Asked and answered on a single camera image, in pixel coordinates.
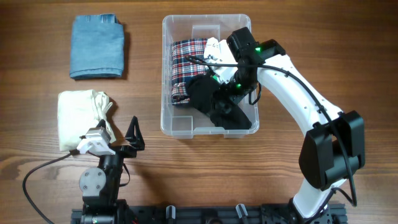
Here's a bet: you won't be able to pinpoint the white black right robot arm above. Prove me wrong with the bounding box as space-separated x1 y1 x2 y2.
204 27 365 222

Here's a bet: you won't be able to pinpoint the black garment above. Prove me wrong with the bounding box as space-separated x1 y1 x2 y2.
187 75 252 129

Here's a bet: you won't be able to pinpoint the clear plastic storage container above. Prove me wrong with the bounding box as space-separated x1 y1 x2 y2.
160 14 259 139

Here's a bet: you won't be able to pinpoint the white printed t-shirt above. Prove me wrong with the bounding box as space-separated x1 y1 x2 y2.
203 37 238 84

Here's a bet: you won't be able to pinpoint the plaid flannel shirt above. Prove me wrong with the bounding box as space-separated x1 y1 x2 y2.
171 38 208 106

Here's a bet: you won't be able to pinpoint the blue denim jeans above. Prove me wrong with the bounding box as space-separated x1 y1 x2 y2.
70 14 124 80

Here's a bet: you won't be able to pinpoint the black left camera cable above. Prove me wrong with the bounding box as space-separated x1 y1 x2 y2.
22 150 79 224

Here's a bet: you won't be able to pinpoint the cream cloth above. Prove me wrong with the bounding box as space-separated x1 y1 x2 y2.
57 90 113 152

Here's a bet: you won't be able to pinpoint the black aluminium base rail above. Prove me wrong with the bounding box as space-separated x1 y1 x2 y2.
70 203 348 224

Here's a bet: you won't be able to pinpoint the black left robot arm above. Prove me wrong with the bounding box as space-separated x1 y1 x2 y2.
71 116 145 224

